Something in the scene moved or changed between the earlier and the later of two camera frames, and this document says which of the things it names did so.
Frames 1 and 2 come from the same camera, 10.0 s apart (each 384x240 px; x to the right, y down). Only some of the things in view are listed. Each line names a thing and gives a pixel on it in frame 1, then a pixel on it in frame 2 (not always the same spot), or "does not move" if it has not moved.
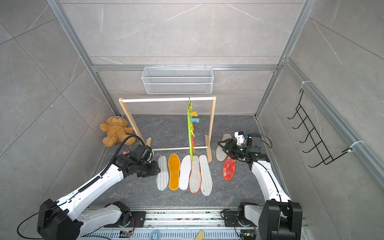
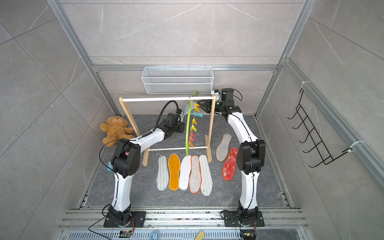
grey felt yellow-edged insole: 221,155 does not move
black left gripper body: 148,169 -> 179,128
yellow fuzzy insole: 174,165 does not move
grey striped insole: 162,177 does not move
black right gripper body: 237,151 -> 219,107
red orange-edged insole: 229,168 does not move
